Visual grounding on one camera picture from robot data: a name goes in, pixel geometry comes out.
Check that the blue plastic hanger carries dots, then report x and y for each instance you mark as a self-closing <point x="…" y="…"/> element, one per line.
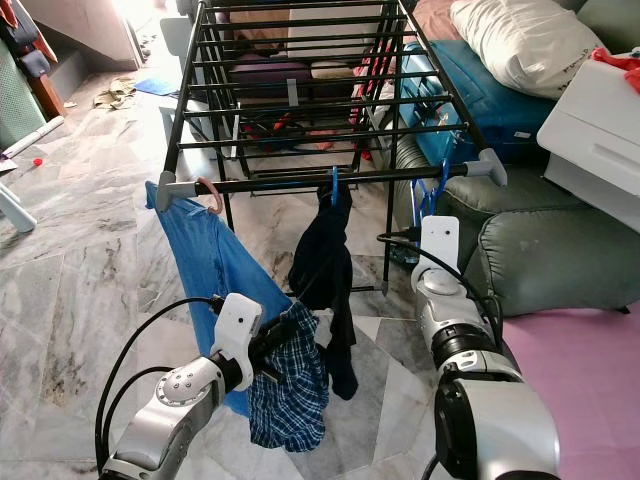
<point x="417" y="200"/>
<point x="335" y="185"/>

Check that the blue plaid shorts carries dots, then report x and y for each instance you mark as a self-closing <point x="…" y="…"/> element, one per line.
<point x="290" y="405"/>

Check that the pink hanger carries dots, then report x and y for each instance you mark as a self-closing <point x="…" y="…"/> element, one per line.
<point x="215" y="198"/>

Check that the navy garment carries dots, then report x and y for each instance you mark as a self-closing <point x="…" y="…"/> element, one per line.
<point x="325" y="280"/>

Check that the blue shirt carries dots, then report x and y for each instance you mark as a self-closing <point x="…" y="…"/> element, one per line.
<point x="210" y="270"/>

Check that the dark green leather sofa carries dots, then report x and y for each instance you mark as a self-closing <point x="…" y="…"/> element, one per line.
<point x="560" y="250"/>

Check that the black drying rack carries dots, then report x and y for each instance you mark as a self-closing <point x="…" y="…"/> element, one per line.
<point x="270" y="182"/>

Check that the blue suitcase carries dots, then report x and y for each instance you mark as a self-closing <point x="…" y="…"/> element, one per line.
<point x="480" y="100"/>

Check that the white plastic drawer unit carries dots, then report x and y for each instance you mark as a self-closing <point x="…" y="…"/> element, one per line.
<point x="595" y="140"/>

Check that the purple box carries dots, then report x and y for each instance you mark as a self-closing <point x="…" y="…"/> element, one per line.
<point x="270" y="78"/>

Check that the pink sheet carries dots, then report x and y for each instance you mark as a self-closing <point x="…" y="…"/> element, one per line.
<point x="580" y="390"/>

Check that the white pillow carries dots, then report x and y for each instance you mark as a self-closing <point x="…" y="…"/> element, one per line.
<point x="530" y="45"/>

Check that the white tube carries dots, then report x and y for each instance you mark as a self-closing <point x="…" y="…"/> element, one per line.
<point x="35" y="140"/>

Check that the red cloth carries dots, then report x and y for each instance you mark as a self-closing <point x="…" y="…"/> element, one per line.
<point x="615" y="58"/>

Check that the small blue mat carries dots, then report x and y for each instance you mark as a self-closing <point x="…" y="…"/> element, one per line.
<point x="157" y="88"/>

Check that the black orange bag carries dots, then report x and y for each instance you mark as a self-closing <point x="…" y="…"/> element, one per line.
<point x="30" y="50"/>

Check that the beige crumpled cloth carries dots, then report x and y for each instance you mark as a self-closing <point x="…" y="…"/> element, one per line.
<point x="114" y="97"/>

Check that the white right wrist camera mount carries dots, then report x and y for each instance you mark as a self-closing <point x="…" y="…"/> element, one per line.
<point x="440" y="243"/>

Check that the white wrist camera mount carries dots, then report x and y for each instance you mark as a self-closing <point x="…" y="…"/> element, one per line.
<point x="240" y="325"/>
<point x="440" y="243"/>

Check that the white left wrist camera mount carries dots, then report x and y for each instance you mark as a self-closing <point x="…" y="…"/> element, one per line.
<point x="240" y="325"/>

